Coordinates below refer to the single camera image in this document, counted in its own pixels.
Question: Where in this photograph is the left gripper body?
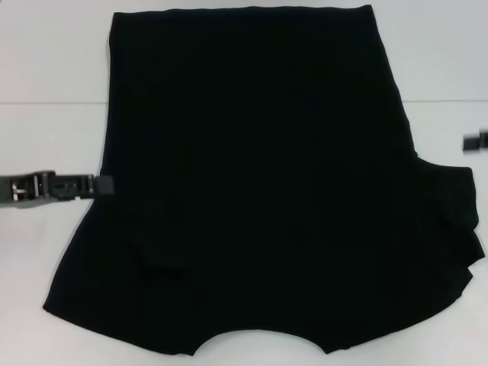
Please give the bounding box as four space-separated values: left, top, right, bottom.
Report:
0 171 56 210

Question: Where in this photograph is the black t-shirt with FREE print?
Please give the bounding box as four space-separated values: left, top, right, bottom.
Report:
41 4 486 346

